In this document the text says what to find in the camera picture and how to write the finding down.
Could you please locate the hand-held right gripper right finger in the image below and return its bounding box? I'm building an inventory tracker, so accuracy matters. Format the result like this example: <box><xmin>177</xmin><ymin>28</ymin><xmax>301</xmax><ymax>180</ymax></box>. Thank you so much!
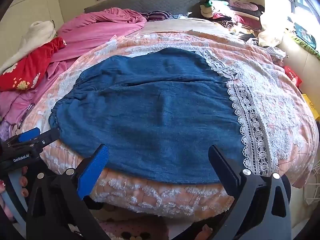
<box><xmin>208</xmin><ymin>144</ymin><xmax>292</xmax><ymax>240</ymax></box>

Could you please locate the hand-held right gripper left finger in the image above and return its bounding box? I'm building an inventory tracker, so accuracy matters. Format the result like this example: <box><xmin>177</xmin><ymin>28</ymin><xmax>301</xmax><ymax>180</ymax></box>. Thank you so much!
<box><xmin>26</xmin><ymin>144</ymin><xmax>110</xmax><ymax>240</ymax></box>

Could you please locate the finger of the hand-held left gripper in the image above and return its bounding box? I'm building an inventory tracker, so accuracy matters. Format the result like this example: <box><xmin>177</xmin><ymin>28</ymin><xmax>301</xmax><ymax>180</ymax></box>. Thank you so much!
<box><xmin>25</xmin><ymin>129</ymin><xmax>60</xmax><ymax>153</ymax></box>
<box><xmin>5</xmin><ymin>127</ymin><xmax>42</xmax><ymax>147</ymax></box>

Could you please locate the blue denim pants lace hem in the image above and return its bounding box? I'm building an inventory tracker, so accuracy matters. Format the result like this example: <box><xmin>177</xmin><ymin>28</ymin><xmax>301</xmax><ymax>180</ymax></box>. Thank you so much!
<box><xmin>49</xmin><ymin>47</ymin><xmax>280</xmax><ymax>184</ymax></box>

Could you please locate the person's left hand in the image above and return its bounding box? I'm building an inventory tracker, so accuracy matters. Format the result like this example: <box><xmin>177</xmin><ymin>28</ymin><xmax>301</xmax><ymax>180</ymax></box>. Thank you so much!
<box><xmin>0</xmin><ymin>166</ymin><xmax>32</xmax><ymax>220</ymax></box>

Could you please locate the red floral cloth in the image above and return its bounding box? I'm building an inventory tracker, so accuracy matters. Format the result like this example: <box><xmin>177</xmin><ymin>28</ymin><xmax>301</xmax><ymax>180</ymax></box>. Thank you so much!
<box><xmin>0</xmin><ymin>37</ymin><xmax>67</xmax><ymax>92</ymax></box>

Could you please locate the pink dotted cloth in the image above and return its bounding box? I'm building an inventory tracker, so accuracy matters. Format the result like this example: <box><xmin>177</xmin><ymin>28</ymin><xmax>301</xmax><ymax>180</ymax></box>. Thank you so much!
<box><xmin>99</xmin><ymin>219</ymin><xmax>169</xmax><ymax>240</ymax></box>

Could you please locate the peach bear print blanket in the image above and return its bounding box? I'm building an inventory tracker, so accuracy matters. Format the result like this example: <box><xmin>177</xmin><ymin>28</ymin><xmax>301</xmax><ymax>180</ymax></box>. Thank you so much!
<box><xmin>17</xmin><ymin>20</ymin><xmax>319</xmax><ymax>218</ymax></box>

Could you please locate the white fluffy garment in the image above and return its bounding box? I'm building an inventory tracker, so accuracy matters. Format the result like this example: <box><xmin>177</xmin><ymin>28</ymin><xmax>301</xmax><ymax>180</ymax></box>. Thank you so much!
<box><xmin>0</xmin><ymin>21</ymin><xmax>57</xmax><ymax>75</ymax></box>

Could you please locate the yellow box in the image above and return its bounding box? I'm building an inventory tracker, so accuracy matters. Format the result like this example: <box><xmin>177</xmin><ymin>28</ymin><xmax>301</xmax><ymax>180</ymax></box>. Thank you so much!
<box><xmin>301</xmin><ymin>94</ymin><xmax>320</xmax><ymax>120</ymax></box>

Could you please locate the red box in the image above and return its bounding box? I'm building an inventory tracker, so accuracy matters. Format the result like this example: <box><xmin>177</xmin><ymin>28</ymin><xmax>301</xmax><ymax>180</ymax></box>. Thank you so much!
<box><xmin>284</xmin><ymin>66</ymin><xmax>303</xmax><ymax>88</ymax></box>

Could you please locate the white striped cloth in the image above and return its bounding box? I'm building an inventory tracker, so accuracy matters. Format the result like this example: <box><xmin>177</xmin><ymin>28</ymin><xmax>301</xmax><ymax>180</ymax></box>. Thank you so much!
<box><xmin>264</xmin><ymin>46</ymin><xmax>286</xmax><ymax>58</ymax></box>

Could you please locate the white wardrobe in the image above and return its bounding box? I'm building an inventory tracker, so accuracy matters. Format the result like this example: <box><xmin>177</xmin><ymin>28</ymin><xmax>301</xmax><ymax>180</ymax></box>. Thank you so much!
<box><xmin>0</xmin><ymin>0</ymin><xmax>64</xmax><ymax>30</ymax></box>

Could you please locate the cream curtain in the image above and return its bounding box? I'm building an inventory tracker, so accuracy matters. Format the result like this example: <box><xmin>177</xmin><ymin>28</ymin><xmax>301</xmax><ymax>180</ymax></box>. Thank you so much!
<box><xmin>257</xmin><ymin>0</ymin><xmax>295</xmax><ymax>48</ymax></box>

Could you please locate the beige bed sheet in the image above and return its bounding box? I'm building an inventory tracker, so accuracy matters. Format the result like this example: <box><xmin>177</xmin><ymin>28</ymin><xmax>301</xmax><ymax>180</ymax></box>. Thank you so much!
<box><xmin>146</xmin><ymin>19</ymin><xmax>225</xmax><ymax>34</ymax></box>

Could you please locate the green edged cushion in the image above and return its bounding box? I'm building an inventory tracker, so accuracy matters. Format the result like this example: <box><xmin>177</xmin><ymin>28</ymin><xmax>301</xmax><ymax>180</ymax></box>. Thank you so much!
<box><xmin>287</xmin><ymin>17</ymin><xmax>320</xmax><ymax>60</ymax></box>

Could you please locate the pile of folded clothes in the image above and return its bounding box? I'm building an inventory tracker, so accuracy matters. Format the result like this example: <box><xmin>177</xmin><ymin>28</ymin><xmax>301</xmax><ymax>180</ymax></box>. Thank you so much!
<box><xmin>200</xmin><ymin>0</ymin><xmax>265</xmax><ymax>34</ymax></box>

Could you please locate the dark striped pillow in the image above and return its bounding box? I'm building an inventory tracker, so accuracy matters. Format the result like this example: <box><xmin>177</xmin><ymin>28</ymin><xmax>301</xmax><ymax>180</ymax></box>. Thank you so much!
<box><xmin>139</xmin><ymin>10</ymin><xmax>173</xmax><ymax>22</ymax></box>

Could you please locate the grey quilted headboard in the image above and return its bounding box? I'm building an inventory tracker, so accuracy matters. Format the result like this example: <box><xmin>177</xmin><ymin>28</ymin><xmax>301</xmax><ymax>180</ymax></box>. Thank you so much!
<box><xmin>84</xmin><ymin>0</ymin><xmax>206</xmax><ymax>22</ymax></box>

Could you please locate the black framed window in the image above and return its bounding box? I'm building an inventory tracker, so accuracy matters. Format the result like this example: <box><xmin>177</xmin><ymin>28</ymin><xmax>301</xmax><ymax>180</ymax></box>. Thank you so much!
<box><xmin>289</xmin><ymin>0</ymin><xmax>320</xmax><ymax>23</ymax></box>

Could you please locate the white wire rack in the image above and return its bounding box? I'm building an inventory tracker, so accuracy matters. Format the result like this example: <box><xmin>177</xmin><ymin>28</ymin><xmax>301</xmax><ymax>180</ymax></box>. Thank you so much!
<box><xmin>304</xmin><ymin>162</ymin><xmax>320</xmax><ymax>205</ymax></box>

